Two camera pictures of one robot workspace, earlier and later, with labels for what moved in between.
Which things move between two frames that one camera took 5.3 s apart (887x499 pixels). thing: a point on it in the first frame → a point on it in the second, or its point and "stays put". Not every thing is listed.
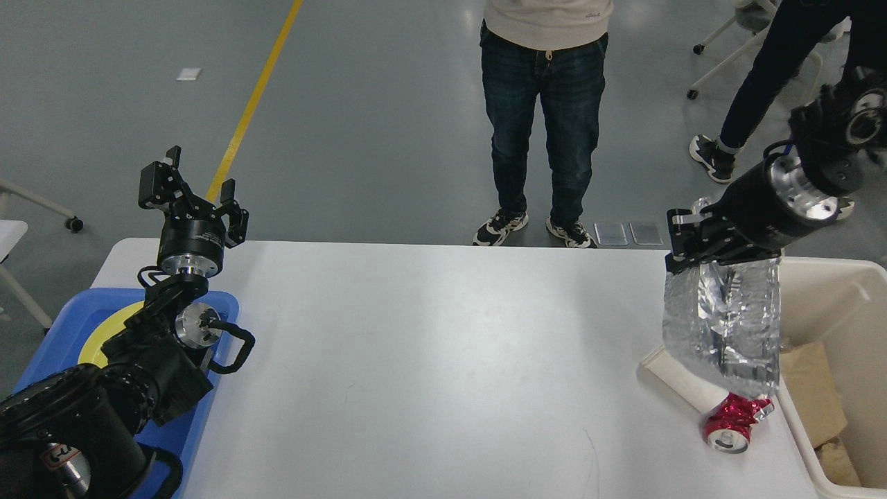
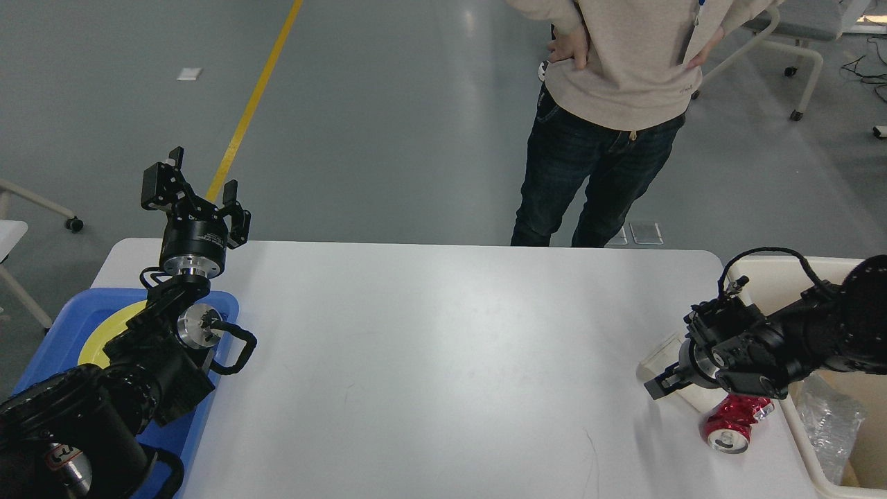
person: x=554 y=48 → x=614 y=91
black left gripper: x=192 y=233 stays put
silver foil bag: x=722 y=319 → x=831 y=425
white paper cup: x=663 y=369 stays put
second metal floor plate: x=646 y=233 stays put
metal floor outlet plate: x=610 y=233 stays put
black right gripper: x=768 y=207 → x=694 y=365
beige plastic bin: x=842 y=303 stays put
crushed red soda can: x=727 y=427 stays put
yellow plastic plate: x=92 y=352 stays put
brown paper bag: x=812 y=384 → x=867 y=464
